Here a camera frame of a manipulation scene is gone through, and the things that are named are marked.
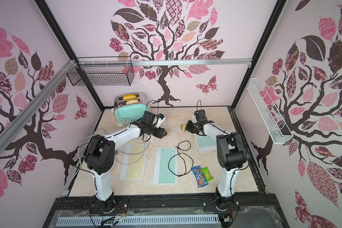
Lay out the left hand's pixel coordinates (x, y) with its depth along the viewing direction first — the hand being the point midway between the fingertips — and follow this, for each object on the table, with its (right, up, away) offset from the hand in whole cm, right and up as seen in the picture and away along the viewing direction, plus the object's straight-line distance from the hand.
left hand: (162, 134), depth 94 cm
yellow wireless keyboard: (-18, -18, -5) cm, 26 cm away
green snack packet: (+28, -23, -11) cm, 38 cm away
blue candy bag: (+23, -24, -13) cm, 36 cm away
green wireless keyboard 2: (+30, -7, +3) cm, 31 cm away
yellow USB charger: (+14, +4, +10) cm, 18 cm away
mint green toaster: (-24, +18, +3) cm, 30 cm away
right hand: (+16, +3, +3) cm, 17 cm away
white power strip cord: (-57, -10, 0) cm, 58 cm away
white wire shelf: (+64, +7, -19) cm, 67 cm away
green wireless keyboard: (+1, -24, -10) cm, 26 cm away
